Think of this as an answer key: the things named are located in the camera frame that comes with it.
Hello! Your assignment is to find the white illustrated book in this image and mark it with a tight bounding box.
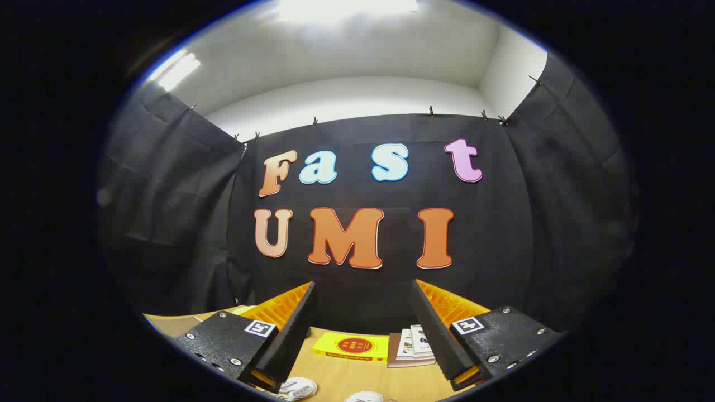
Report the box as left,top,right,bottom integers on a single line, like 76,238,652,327
410,324,435,357
397,328,421,361

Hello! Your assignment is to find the yellow book with red circle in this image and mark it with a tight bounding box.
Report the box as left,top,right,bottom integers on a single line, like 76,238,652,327
312,332,389,362

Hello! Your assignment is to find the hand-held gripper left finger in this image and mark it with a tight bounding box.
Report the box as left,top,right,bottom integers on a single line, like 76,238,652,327
173,281,317,393

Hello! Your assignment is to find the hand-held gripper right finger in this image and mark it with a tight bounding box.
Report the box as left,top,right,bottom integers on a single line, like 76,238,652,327
411,279,564,393

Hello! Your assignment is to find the ceiling light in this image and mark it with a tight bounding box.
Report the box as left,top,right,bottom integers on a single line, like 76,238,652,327
148,50,202,93
274,0,420,23

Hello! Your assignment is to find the black backdrop cloth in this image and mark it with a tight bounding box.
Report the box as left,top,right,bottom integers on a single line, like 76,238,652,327
98,53,637,336

